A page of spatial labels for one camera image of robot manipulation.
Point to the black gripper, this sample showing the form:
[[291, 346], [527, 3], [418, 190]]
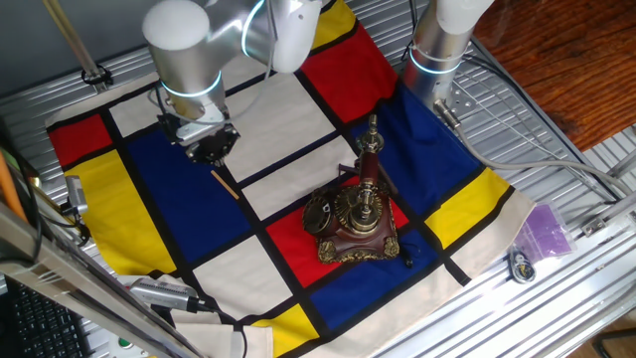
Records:
[[213, 146]]

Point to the thin wooden stick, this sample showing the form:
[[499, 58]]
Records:
[[224, 184]]

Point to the antique brass rotary phone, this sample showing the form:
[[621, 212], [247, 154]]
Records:
[[348, 243]]

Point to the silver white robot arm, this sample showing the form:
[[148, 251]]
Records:
[[184, 64]]

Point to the brass and red phone handset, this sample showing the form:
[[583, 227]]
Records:
[[368, 169]]

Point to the Mondrian pattern tablecloth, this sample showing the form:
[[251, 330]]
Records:
[[189, 199]]

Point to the black pole clamp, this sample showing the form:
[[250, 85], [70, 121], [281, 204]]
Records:
[[88, 75]]

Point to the thin metal pole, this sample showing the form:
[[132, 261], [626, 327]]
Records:
[[74, 42]]

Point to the orange rod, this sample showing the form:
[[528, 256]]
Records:
[[7, 189]]

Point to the grey box with green button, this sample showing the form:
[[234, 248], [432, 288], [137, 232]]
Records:
[[124, 343]]

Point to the black keyboard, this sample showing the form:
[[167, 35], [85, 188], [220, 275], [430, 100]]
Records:
[[45, 328]]

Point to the purple plastic bag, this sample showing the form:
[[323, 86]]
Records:
[[544, 231]]

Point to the wrist camera with silver bracket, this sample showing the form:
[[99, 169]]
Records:
[[196, 131]]

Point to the small grey camera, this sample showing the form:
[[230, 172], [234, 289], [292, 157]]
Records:
[[75, 195]]

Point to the silver camera with black plug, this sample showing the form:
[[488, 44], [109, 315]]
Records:
[[159, 294]]

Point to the aluminium frame beam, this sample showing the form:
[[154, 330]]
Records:
[[59, 278]]

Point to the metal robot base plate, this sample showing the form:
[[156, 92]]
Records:
[[464, 102]]

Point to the aluminium corner bracket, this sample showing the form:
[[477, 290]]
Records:
[[596, 226]]

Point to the black metal frame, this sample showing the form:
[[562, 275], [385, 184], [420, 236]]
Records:
[[616, 348]]

